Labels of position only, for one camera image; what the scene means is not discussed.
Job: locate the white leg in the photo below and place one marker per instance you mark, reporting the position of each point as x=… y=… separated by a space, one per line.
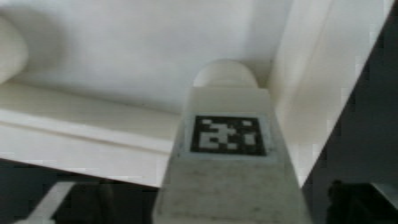
x=229 y=183

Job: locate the white square tabletop part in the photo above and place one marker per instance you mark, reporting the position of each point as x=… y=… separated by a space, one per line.
x=99 y=59

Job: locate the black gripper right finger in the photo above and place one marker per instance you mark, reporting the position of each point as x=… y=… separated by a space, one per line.
x=362 y=203

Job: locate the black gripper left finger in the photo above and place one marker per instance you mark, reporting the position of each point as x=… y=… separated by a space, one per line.
x=76 y=203

